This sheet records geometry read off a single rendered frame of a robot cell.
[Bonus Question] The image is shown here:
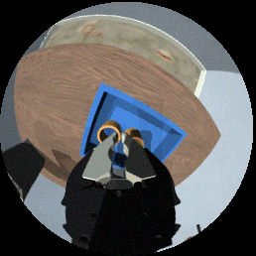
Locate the blue crate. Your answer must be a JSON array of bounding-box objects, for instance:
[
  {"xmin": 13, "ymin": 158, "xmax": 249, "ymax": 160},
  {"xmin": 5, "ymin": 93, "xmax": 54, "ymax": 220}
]
[{"xmin": 79, "ymin": 83, "xmax": 187, "ymax": 170}]

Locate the bronze bushing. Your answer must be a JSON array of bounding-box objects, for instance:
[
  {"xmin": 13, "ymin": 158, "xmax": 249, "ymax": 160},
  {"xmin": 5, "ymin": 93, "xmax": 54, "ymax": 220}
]
[
  {"xmin": 125, "ymin": 128, "xmax": 144, "ymax": 147},
  {"xmin": 97, "ymin": 120, "xmax": 121, "ymax": 146}
]

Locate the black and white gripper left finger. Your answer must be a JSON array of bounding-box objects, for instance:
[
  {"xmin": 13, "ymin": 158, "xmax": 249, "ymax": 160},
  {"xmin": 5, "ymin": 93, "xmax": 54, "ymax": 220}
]
[{"xmin": 61, "ymin": 132, "xmax": 118, "ymax": 206}]

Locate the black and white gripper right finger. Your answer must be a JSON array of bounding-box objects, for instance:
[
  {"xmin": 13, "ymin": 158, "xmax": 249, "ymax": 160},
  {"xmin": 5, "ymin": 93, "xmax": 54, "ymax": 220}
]
[{"xmin": 120, "ymin": 131, "xmax": 181, "ymax": 206}]

